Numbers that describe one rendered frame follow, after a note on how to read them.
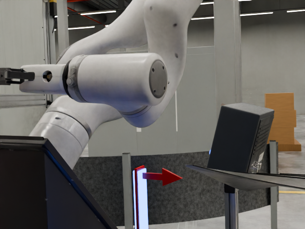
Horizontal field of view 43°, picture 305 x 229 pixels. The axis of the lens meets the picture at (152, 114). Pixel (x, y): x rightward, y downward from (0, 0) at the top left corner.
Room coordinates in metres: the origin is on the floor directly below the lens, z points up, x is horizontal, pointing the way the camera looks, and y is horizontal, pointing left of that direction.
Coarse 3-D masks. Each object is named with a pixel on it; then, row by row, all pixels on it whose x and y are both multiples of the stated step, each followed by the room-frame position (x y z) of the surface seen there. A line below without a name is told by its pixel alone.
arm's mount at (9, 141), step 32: (0, 160) 0.60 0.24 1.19; (32, 160) 0.57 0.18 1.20; (64, 160) 0.59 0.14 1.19; (0, 192) 0.60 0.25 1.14; (32, 192) 0.57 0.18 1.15; (64, 192) 0.59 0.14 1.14; (0, 224) 0.61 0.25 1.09; (32, 224) 0.57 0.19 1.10; (64, 224) 0.59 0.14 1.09; (96, 224) 0.66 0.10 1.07
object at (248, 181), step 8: (192, 168) 0.40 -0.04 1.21; (200, 168) 0.39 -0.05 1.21; (208, 168) 0.41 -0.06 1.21; (216, 176) 0.49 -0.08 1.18; (224, 176) 0.48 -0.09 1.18; (232, 176) 0.38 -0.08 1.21; (240, 176) 0.38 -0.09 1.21; (248, 176) 0.38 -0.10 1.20; (256, 176) 0.39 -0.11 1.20; (264, 176) 0.41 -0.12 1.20; (272, 176) 0.42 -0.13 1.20; (280, 176) 0.43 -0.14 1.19; (288, 176) 0.42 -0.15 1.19; (296, 176) 0.43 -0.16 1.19; (304, 176) 0.43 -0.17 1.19; (232, 184) 0.55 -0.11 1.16; (240, 184) 0.54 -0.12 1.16; (248, 184) 0.54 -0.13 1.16; (256, 184) 0.54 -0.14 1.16; (264, 184) 0.53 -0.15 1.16; (272, 184) 0.38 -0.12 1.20; (280, 184) 0.37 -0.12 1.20; (288, 184) 0.37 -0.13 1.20; (296, 184) 0.37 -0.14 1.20; (304, 184) 0.37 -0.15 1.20
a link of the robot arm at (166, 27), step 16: (160, 0) 0.66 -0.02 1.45; (176, 0) 0.66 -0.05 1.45; (192, 0) 0.68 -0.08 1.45; (144, 16) 0.69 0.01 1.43; (160, 16) 0.66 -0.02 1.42; (176, 16) 0.66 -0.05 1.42; (160, 32) 0.68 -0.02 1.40; (176, 32) 0.68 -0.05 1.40; (160, 48) 0.71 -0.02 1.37; (176, 48) 0.69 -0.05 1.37; (176, 64) 0.70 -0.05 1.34; (176, 80) 0.70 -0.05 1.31; (144, 112) 0.66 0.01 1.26; (160, 112) 0.69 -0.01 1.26
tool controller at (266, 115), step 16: (224, 112) 1.05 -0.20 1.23; (240, 112) 1.03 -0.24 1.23; (256, 112) 1.05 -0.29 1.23; (272, 112) 1.20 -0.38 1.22; (224, 128) 1.05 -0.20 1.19; (240, 128) 1.03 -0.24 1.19; (256, 128) 1.02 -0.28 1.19; (224, 144) 1.05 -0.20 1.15; (240, 144) 1.03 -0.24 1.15; (256, 144) 1.05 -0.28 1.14; (208, 160) 1.07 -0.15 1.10; (224, 160) 1.05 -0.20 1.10; (240, 160) 1.03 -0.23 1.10; (256, 160) 1.13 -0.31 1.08
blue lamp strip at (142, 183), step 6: (138, 174) 0.51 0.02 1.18; (138, 180) 0.51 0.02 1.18; (144, 180) 0.52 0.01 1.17; (138, 186) 0.51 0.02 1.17; (144, 186) 0.52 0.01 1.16; (138, 192) 0.51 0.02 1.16; (144, 192) 0.52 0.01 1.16; (138, 198) 0.51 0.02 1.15; (144, 198) 0.52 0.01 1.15; (144, 204) 0.52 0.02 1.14; (144, 210) 0.52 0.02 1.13; (144, 216) 0.52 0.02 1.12; (144, 222) 0.52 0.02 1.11; (144, 228) 0.52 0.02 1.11
